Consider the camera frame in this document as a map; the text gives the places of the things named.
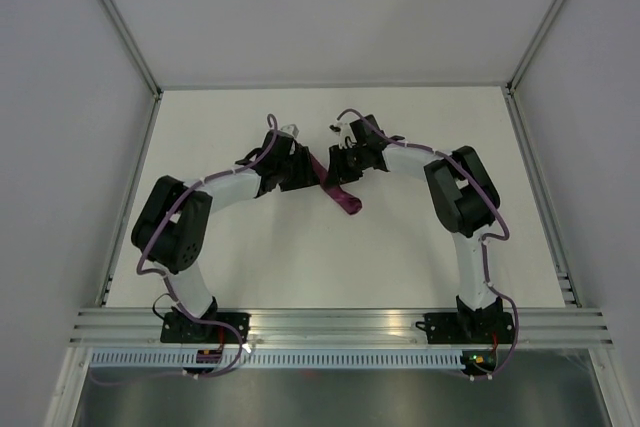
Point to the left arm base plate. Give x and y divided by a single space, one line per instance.
178 329

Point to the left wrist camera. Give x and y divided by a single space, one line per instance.
289 130

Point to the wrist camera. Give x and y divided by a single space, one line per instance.
289 130
344 133

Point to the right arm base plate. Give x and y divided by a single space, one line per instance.
444 328

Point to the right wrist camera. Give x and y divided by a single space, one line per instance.
344 133

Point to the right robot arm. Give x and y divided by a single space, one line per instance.
466 203

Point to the left aluminium frame post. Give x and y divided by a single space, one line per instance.
130 46

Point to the right aluminium frame post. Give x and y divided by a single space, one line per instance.
548 20

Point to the white slotted cable duct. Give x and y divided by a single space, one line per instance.
281 358

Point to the aluminium frame post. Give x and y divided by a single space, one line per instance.
130 46
548 20

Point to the purple cloth napkin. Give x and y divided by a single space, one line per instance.
350 204

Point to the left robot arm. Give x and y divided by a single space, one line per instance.
171 228

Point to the aluminium front rail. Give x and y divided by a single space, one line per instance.
539 328

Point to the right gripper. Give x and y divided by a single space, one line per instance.
337 172

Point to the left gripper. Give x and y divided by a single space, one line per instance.
306 174

